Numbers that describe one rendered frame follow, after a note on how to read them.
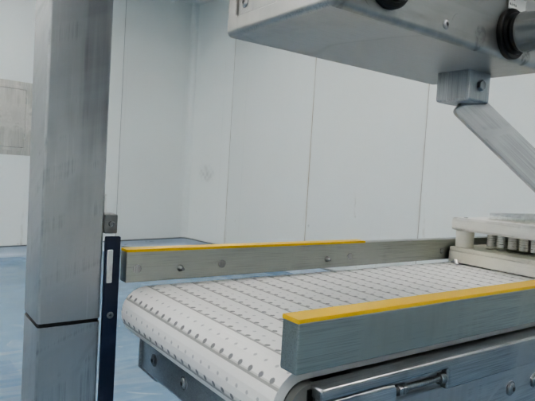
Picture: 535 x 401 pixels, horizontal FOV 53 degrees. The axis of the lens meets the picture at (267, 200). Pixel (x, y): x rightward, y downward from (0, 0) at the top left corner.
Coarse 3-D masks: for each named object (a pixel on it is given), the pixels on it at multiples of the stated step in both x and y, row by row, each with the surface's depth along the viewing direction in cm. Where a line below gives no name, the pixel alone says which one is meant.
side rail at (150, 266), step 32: (128, 256) 53; (160, 256) 55; (192, 256) 58; (224, 256) 60; (256, 256) 63; (288, 256) 66; (320, 256) 69; (352, 256) 72; (384, 256) 76; (416, 256) 80; (448, 256) 85
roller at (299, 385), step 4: (304, 380) 34; (308, 380) 35; (312, 380) 35; (296, 384) 34; (300, 384) 34; (304, 384) 34; (308, 384) 34; (292, 388) 34; (296, 388) 34; (300, 388) 33; (304, 388) 34; (308, 388) 34; (288, 392) 34; (292, 392) 33; (296, 392) 33; (300, 392) 33; (304, 392) 34; (308, 392) 34; (288, 396) 33; (292, 396) 33; (296, 396) 33; (300, 396) 33; (304, 396) 34; (308, 396) 34; (284, 400) 34; (288, 400) 33; (292, 400) 33; (296, 400) 33; (300, 400) 33; (304, 400) 34; (308, 400) 34; (312, 400) 34
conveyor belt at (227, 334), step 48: (144, 288) 54; (192, 288) 55; (240, 288) 56; (288, 288) 58; (336, 288) 59; (384, 288) 61; (432, 288) 62; (144, 336) 49; (192, 336) 42; (240, 336) 40; (480, 336) 46; (240, 384) 36; (288, 384) 34
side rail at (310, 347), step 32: (352, 320) 34; (384, 320) 36; (416, 320) 38; (448, 320) 40; (480, 320) 43; (512, 320) 45; (288, 352) 32; (320, 352) 33; (352, 352) 34; (384, 352) 36
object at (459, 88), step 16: (448, 80) 42; (464, 80) 41; (480, 80) 41; (448, 96) 42; (464, 96) 41; (480, 96) 41; (464, 112) 42; (480, 112) 42; (496, 112) 42; (480, 128) 42; (496, 128) 42; (512, 128) 42; (496, 144) 42; (512, 144) 42; (528, 144) 42; (512, 160) 42; (528, 160) 42; (528, 176) 42
